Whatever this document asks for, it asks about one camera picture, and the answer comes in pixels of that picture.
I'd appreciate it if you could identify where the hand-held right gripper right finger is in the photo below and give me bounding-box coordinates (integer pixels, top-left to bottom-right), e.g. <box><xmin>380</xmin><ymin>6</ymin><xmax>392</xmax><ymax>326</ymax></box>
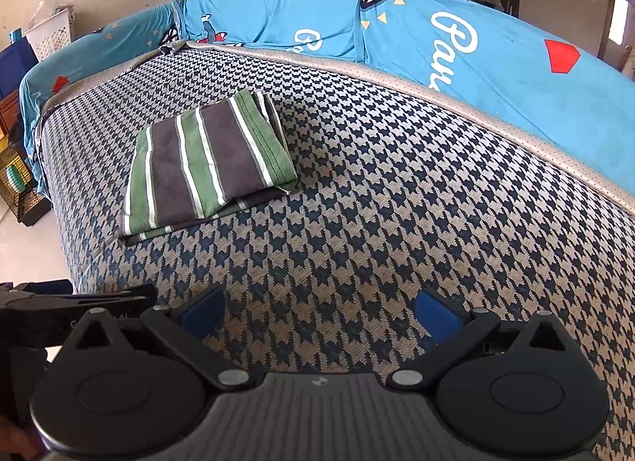
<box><xmin>388</xmin><ymin>286</ymin><xmax>592</xmax><ymax>389</ymax></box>

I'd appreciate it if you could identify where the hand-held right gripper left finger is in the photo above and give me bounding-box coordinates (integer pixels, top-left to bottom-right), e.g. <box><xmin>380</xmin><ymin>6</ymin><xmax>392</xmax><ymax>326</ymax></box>
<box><xmin>61</xmin><ymin>284</ymin><xmax>255</xmax><ymax>389</ymax></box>

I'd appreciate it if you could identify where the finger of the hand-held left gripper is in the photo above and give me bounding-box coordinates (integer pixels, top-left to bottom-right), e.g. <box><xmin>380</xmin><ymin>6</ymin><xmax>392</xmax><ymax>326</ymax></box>
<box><xmin>0</xmin><ymin>280</ymin><xmax>160</xmax><ymax>349</ymax></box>

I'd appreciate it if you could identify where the green brown striped t-shirt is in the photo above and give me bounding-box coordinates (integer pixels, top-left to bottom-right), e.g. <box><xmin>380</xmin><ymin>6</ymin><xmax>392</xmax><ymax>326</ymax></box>
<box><xmin>120</xmin><ymin>88</ymin><xmax>299</xmax><ymax>248</ymax></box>

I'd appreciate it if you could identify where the houndstooth sofa cover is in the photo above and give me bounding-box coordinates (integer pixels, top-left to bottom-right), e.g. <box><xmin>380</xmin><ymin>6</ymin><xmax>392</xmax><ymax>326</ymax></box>
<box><xmin>37</xmin><ymin>44</ymin><xmax>635</xmax><ymax>461</ymax></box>

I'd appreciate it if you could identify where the wooden cabinet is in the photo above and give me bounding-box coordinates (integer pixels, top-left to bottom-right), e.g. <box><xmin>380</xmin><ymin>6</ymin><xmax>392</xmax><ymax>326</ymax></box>
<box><xmin>0</xmin><ymin>93</ymin><xmax>24</xmax><ymax>145</ymax></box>

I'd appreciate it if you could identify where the blue airplane print blanket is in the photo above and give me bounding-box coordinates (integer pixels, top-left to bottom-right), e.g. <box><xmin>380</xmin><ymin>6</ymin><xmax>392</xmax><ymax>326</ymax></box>
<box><xmin>19</xmin><ymin>0</ymin><xmax>635</xmax><ymax>205</ymax></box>

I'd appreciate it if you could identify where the white laundry basket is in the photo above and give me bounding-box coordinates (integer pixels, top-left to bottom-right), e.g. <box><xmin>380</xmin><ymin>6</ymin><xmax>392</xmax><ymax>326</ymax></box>
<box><xmin>24</xmin><ymin>6</ymin><xmax>76</xmax><ymax>63</ymax></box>

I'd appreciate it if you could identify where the wire pet cage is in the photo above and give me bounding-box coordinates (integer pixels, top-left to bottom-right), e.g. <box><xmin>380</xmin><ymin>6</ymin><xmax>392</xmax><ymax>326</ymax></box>
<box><xmin>0</xmin><ymin>140</ymin><xmax>54</xmax><ymax>227</ymax></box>

